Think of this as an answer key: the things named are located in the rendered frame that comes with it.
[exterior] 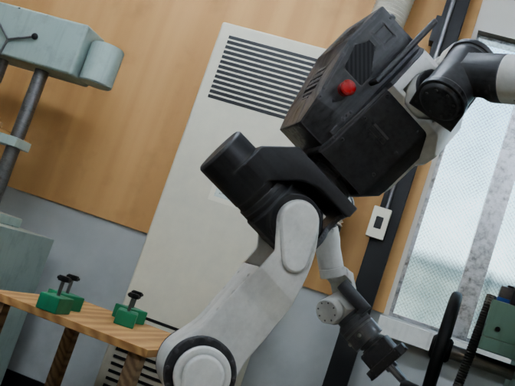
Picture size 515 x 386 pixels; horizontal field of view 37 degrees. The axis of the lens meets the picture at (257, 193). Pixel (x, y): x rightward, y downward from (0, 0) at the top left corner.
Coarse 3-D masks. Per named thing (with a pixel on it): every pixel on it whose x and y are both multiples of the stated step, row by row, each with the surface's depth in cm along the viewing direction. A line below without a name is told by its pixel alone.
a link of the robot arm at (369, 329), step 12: (372, 324) 194; (348, 336) 195; (360, 336) 193; (372, 336) 192; (384, 336) 193; (360, 348) 195; (372, 348) 193; (384, 348) 192; (396, 348) 191; (372, 360) 193; (384, 360) 192; (372, 372) 193
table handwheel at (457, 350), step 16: (448, 304) 180; (448, 320) 176; (448, 336) 175; (432, 352) 175; (448, 352) 184; (464, 352) 185; (432, 368) 174; (480, 368) 184; (496, 368) 182; (512, 368) 181; (432, 384) 176
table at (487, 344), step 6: (480, 342) 178; (486, 342) 177; (492, 342) 177; (498, 342) 177; (480, 348) 191; (486, 348) 177; (492, 348) 177; (498, 348) 176; (504, 348) 176; (510, 348) 176; (498, 354) 176; (504, 354) 176; (510, 354) 176
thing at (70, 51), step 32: (0, 32) 320; (32, 32) 317; (64, 32) 314; (0, 64) 326; (32, 64) 317; (64, 64) 312; (96, 64) 311; (32, 96) 319; (0, 128) 314; (0, 160) 318; (0, 192) 316; (0, 224) 299; (0, 256) 297; (32, 256) 321; (0, 288) 304; (32, 288) 329; (0, 352) 319; (0, 384) 327
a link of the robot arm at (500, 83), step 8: (512, 56) 136; (504, 64) 136; (512, 64) 135; (504, 72) 135; (512, 72) 134; (496, 80) 136; (504, 80) 135; (512, 80) 134; (496, 88) 137; (504, 88) 135; (512, 88) 135; (504, 96) 137; (512, 96) 136; (512, 104) 138
